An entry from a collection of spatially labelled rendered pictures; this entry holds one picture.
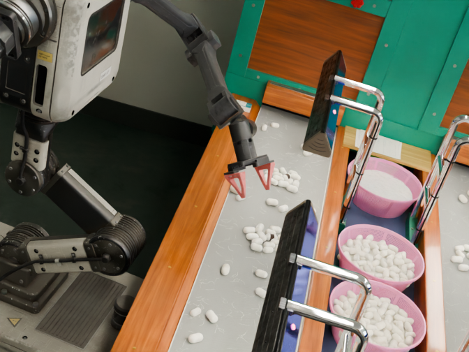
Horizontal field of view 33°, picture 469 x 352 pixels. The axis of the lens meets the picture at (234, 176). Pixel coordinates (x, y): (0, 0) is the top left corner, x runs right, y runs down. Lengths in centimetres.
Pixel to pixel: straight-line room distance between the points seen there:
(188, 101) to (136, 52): 35
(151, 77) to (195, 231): 190
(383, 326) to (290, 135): 97
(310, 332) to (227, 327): 21
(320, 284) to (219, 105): 56
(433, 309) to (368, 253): 28
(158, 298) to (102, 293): 44
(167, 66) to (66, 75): 221
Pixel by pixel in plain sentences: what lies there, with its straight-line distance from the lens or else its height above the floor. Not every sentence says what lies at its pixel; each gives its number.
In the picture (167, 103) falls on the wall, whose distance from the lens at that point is 410.
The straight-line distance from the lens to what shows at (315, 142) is 220.
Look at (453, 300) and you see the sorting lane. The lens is 242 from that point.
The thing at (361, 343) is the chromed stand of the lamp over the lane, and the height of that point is 109.
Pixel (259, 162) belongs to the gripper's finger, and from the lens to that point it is 220.
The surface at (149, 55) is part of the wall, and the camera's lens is 401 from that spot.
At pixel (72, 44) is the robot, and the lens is 180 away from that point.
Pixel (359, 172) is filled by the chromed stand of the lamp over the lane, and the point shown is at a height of 91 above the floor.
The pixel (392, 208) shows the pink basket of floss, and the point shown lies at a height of 73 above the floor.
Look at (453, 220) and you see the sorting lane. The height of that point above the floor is 74.
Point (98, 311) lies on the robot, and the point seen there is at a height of 47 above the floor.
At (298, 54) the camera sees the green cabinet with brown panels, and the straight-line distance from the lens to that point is 296.
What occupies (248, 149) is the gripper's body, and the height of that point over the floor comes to 102.
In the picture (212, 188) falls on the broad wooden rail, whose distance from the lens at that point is 245.
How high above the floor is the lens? 210
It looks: 32 degrees down
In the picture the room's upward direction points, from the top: 16 degrees clockwise
